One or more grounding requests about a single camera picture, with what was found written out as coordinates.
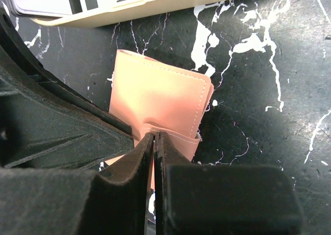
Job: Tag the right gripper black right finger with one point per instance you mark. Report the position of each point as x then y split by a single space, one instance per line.
222 199

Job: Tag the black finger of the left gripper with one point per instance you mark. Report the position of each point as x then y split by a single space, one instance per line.
14 46
39 130

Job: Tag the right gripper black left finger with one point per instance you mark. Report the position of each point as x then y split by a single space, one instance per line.
56 201

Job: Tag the pink leather card holder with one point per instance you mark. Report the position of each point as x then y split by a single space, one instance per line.
151 96

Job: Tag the beige wooden tray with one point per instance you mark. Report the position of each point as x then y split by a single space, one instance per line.
120 12

